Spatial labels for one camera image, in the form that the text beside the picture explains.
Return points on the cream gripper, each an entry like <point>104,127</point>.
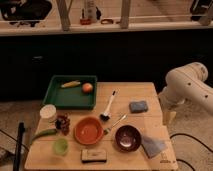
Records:
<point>168,116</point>

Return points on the blue sponge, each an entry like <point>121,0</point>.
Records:
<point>138,107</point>

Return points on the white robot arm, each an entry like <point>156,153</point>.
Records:
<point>185,82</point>

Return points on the purple bowl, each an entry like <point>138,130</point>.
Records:
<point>127,138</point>

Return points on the orange bowl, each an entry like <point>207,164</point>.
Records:
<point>88,131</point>

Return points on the blue-grey cloth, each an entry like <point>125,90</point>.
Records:
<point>152,146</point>

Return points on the metal fork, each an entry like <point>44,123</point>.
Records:
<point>108,129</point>

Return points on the white dish brush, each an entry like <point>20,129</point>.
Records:
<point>106,114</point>

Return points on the orange peach fruit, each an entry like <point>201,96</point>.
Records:
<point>87,87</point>

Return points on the wooden block eraser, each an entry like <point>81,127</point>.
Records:
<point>93,155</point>

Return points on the green tray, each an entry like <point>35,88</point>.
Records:
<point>72,97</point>

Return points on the dark grape bunch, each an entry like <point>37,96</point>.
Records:
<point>62,124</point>

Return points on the green cup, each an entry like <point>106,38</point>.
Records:
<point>60,146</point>

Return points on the green chili pepper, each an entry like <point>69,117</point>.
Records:
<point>45,133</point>

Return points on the red round object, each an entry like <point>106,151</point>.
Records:
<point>85,21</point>

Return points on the white bottle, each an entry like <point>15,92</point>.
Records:
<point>90,10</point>

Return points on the black stand pole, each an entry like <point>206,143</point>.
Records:
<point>17,158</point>

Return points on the black bag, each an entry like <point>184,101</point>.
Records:
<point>14,10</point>

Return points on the wooden railing post middle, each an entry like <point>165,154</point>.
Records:
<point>125,11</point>

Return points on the wooden railing post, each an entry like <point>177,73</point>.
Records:
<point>125,11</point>
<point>63,13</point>

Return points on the wooden railing post left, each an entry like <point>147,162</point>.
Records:
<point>63,13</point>

